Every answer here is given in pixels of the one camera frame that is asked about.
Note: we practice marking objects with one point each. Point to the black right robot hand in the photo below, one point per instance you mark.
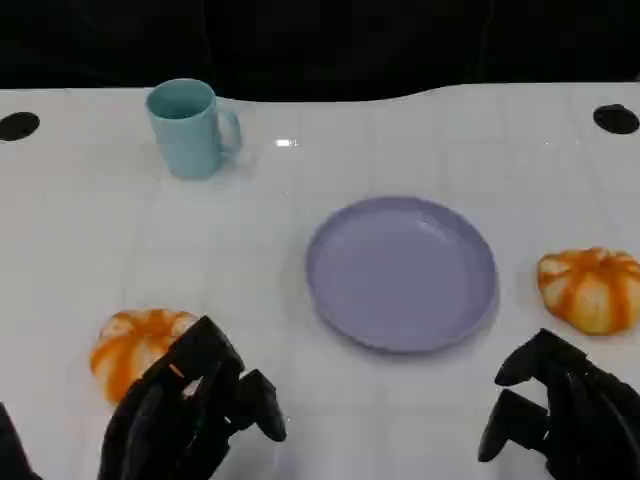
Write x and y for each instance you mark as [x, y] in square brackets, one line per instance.
[585, 420]

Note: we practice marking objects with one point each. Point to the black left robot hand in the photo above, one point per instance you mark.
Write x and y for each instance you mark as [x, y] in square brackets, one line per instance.
[170, 420]

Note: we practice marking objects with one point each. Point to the orange and white bread roll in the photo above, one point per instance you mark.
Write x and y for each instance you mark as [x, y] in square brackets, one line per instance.
[590, 295]
[125, 350]

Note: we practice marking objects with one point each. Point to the lilac plate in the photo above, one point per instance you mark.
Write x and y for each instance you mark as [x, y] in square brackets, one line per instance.
[400, 275]

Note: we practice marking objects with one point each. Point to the pale green mug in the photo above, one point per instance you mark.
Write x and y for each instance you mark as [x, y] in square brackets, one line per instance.
[187, 145]

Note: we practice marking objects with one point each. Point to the black table grommet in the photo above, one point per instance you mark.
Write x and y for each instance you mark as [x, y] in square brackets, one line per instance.
[616, 119]
[17, 126]

